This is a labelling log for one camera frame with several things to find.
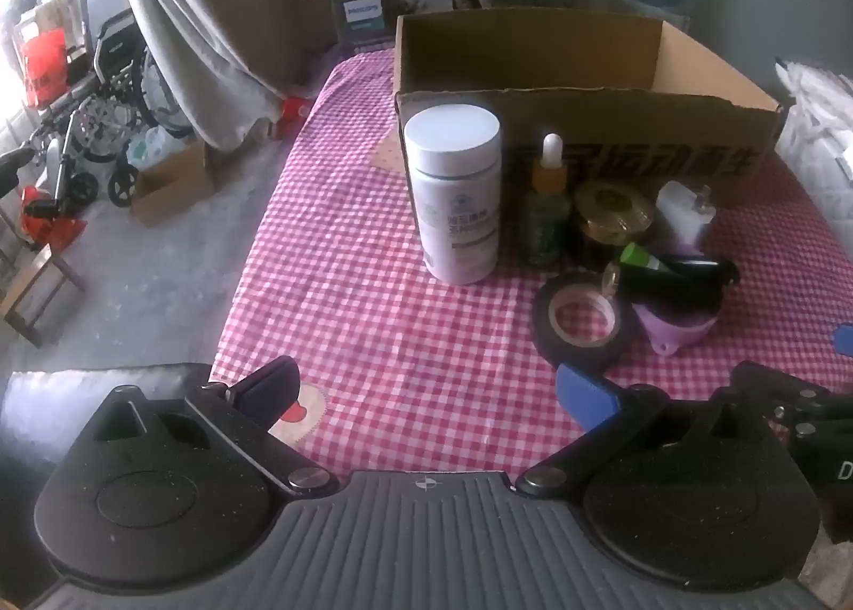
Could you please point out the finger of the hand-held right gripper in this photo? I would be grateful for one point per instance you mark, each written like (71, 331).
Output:
(843, 341)
(773, 387)

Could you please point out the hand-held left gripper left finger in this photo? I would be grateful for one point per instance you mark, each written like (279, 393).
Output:
(270, 387)

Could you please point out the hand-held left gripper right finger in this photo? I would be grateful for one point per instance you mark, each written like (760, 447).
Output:
(586, 391)

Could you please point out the black tape roll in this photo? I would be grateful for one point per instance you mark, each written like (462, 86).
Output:
(546, 331)

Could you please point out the purple plastic cup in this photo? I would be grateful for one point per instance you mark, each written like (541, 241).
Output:
(666, 327)

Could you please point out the black gold-tipped tube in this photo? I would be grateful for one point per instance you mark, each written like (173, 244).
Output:
(650, 287)

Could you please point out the green cap black tube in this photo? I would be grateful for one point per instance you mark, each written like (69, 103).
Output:
(636, 255)

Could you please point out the green glass dropper bottle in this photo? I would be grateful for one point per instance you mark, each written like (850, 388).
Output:
(548, 217)

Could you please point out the gold lid cosmetic jar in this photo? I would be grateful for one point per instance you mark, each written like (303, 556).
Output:
(610, 210)

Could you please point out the white charger plug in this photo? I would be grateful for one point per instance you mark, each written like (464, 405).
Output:
(676, 210)

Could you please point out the brown cardboard box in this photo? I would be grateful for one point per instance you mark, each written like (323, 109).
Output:
(600, 111)

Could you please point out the red checked tablecloth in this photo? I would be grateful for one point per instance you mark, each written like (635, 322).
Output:
(366, 330)

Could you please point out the small cardboard box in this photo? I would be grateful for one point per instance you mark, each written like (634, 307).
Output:
(176, 190)

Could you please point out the white quilted bag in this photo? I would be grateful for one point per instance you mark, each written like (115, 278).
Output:
(816, 117)

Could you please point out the white supplement bottle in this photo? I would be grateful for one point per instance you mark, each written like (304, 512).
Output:
(453, 197)

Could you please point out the wooden stool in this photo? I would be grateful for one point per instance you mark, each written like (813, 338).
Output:
(33, 290)

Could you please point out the white plastic bag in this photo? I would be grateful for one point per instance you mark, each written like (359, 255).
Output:
(153, 147)

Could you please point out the small balance bike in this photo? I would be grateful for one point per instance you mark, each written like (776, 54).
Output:
(13, 160)

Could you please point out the black wheelchair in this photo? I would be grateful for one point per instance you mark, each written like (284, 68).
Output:
(106, 57)

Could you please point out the grey curtain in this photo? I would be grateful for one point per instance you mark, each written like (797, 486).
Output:
(200, 17)

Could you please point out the red shopping bag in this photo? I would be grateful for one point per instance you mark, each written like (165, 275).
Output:
(43, 67)

